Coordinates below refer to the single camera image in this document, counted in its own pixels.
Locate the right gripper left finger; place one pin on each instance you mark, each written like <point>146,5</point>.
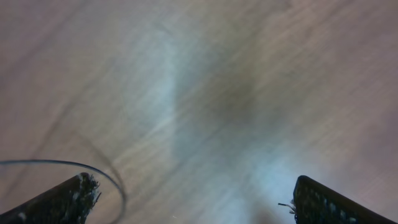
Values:
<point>67,203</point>

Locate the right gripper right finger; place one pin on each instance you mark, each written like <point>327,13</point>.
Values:
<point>317,204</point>

